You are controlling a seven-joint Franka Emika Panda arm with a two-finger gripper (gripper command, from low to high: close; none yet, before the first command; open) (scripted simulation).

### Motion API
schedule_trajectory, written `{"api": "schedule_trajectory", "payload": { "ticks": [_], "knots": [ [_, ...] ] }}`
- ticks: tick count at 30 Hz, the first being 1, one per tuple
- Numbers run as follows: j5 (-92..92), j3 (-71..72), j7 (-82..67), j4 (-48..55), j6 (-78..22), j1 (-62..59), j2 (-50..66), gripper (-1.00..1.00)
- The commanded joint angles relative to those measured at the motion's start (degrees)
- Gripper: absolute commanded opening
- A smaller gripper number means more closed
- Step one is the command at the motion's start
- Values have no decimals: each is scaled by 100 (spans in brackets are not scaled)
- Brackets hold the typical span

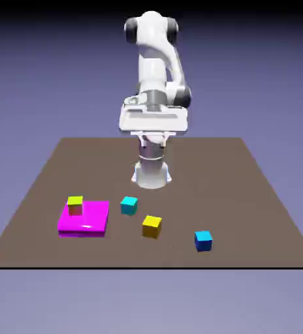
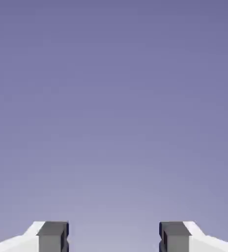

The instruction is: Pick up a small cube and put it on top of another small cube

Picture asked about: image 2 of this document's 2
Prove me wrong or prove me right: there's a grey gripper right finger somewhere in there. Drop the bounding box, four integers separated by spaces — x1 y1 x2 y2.
158 220 228 252

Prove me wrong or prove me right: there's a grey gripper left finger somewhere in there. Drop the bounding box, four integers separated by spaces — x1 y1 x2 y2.
0 220 70 252

